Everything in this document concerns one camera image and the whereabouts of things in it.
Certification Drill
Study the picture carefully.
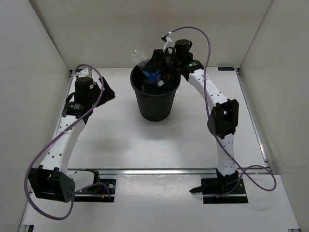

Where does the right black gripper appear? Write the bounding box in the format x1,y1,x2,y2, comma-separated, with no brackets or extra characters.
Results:
143,50,183,74

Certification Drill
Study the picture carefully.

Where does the blue label clear bottle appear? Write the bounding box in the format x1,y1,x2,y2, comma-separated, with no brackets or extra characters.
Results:
130,48,165,87

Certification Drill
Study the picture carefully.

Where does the green label clear bottle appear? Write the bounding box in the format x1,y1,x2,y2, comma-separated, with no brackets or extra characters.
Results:
161,73,175,94

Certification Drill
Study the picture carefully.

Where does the yellow label clear bottle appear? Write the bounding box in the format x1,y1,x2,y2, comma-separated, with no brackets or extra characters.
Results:
141,80,160,95

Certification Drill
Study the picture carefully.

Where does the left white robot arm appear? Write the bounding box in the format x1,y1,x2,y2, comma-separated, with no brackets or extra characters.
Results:
28,77,115,203

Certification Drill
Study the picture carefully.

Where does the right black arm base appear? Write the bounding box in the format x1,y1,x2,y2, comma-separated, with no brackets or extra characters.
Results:
189,171,249,204

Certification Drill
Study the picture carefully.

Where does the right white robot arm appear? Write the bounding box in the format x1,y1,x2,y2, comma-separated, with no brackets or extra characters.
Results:
131,39,239,193

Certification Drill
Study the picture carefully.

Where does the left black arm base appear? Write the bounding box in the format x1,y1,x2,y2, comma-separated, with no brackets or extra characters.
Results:
74,169,116,203

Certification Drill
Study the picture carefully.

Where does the black ribbed plastic bin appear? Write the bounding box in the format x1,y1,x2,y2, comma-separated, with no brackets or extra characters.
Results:
130,65,181,122

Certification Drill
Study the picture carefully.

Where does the right black table label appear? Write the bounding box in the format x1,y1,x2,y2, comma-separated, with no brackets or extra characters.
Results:
218,67,235,71

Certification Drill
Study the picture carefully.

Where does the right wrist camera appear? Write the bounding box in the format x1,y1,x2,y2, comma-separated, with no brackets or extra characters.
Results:
160,31,173,52

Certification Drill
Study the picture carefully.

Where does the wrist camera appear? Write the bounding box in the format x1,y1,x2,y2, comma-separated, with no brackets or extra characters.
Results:
160,31,173,52
75,68,92,78

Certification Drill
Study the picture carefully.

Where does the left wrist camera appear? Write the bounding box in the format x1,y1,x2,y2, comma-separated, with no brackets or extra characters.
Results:
75,68,92,78

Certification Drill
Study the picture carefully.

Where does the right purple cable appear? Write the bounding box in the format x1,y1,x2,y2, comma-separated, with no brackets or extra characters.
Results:
164,26,277,198

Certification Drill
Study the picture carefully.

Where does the aluminium rail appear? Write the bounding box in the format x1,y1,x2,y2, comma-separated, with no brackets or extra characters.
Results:
70,168,272,176

